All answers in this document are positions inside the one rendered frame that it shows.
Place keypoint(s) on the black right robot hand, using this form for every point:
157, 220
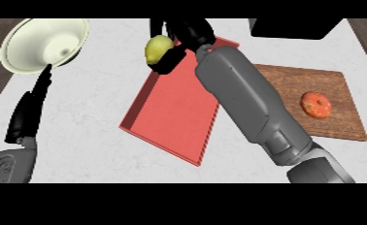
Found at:
191, 35

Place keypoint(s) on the yellow-green lemon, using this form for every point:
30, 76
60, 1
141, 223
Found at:
157, 49

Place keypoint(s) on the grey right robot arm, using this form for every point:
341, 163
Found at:
249, 102

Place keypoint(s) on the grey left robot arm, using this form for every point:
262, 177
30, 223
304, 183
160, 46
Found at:
20, 164

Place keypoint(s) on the black box-shaped appliance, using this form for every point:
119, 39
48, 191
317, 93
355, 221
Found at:
293, 27

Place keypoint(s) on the red shallow box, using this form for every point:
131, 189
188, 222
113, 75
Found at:
176, 106

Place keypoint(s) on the brown wooden cutting board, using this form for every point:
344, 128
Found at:
316, 96

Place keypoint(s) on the pale cream bowl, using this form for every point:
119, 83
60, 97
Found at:
40, 46

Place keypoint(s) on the orange-red round fruit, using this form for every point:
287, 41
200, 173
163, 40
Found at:
316, 105

